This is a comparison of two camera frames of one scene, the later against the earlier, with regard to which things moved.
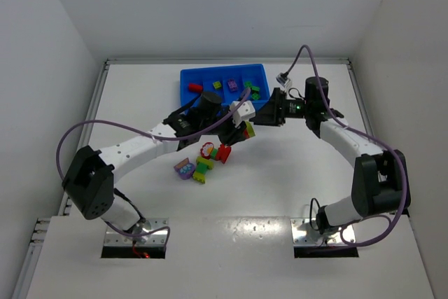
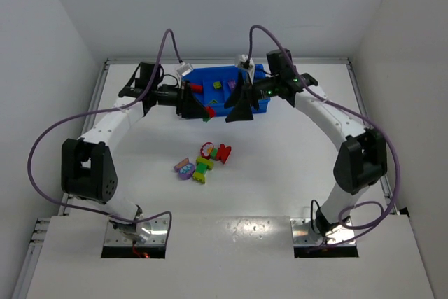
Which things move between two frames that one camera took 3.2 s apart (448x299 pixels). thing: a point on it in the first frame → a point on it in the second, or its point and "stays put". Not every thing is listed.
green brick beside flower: [214, 152] stays put
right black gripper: [276, 107] → [250, 96]
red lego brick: [195, 87] stays put
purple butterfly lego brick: [232, 85] stays put
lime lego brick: [217, 85] stays put
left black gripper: [230, 134] → [180, 100]
